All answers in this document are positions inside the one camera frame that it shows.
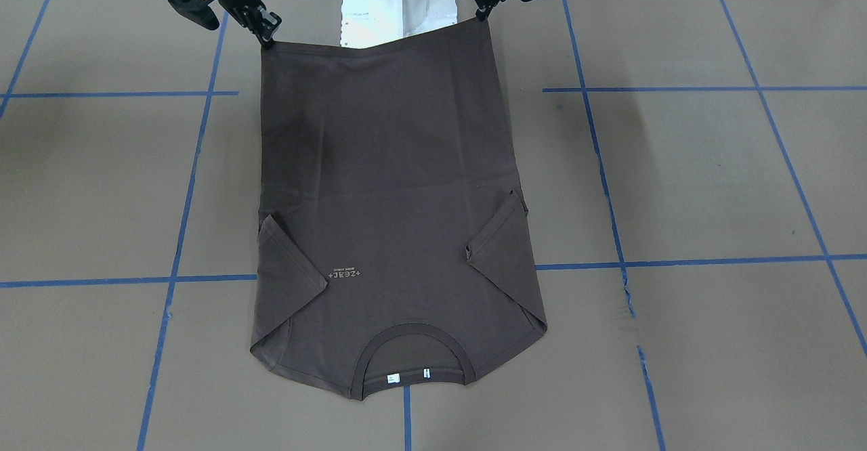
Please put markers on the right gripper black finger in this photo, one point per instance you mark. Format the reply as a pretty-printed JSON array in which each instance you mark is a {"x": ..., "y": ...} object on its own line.
[{"x": 267, "y": 38}]

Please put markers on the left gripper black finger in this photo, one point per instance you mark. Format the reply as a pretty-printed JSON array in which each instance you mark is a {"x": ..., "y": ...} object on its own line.
[{"x": 483, "y": 11}]

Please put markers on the brown t-shirt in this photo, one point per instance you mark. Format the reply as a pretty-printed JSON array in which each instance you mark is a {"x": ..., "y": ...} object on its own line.
[{"x": 393, "y": 239}]

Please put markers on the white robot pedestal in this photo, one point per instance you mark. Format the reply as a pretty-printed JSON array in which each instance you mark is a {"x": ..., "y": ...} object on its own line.
[{"x": 368, "y": 23}]

